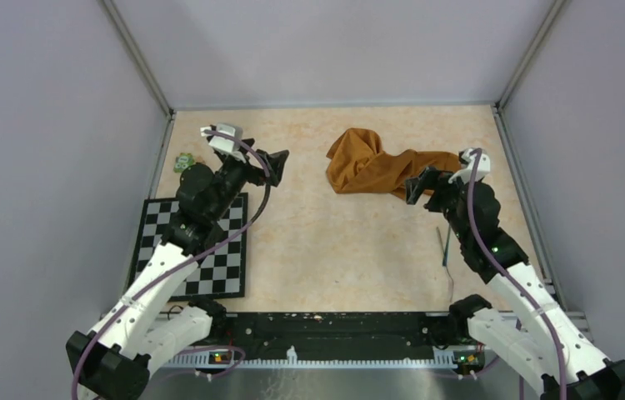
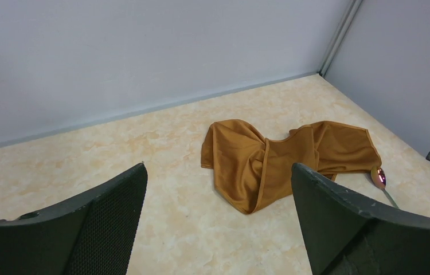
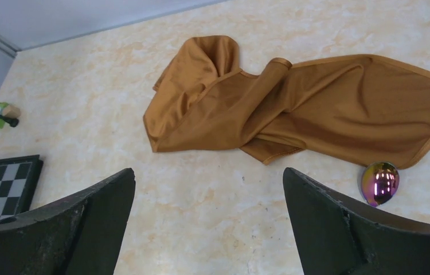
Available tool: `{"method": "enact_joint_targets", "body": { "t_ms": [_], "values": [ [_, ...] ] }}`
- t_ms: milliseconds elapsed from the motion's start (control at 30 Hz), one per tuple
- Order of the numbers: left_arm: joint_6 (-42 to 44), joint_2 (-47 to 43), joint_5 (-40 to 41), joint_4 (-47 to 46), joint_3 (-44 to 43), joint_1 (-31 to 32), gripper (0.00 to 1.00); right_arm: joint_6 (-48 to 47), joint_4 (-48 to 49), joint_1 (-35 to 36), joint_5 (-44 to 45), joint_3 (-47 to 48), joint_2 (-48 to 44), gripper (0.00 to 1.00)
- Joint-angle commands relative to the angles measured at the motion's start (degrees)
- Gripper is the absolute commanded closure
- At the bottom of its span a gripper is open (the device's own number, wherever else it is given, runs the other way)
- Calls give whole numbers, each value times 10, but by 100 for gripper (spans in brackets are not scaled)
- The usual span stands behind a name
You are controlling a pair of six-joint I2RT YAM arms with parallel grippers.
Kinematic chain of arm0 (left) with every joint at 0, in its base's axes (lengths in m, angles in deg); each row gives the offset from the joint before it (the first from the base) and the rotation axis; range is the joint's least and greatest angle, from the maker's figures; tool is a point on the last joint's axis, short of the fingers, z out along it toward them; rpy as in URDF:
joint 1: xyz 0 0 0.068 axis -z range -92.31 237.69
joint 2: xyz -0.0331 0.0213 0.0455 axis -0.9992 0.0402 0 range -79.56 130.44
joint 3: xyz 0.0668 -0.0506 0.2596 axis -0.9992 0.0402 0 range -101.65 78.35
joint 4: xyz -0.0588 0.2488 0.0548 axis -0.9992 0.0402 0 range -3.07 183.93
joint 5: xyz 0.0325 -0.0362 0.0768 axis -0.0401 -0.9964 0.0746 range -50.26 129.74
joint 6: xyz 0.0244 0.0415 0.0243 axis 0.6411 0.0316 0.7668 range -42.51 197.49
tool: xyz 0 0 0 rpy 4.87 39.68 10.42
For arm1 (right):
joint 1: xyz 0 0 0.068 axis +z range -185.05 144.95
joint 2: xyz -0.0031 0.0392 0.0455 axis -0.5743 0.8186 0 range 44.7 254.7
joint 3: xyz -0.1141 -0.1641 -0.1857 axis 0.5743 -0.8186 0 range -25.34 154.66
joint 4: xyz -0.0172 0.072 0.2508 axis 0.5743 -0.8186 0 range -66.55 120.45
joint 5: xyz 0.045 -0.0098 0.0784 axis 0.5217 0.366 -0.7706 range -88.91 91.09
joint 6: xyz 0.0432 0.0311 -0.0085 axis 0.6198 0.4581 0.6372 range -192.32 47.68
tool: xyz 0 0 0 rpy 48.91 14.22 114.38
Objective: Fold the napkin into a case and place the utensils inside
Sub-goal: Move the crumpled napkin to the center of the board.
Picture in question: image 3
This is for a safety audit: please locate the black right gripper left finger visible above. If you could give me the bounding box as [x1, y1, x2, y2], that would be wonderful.
[0, 168, 136, 274]

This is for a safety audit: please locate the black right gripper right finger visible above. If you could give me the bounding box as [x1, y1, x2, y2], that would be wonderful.
[283, 167, 430, 274]

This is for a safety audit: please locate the brown satin napkin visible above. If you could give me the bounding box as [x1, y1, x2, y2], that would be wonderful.
[143, 36, 430, 168]

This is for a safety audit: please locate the iridescent rainbow spoon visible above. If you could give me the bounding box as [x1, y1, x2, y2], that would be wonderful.
[358, 162, 400, 207]

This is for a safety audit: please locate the black white chessboard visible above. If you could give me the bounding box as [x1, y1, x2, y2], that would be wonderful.
[0, 155, 44, 220]

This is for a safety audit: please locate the small wooden black-tipped piece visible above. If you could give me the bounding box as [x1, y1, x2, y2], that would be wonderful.
[0, 104, 21, 128]

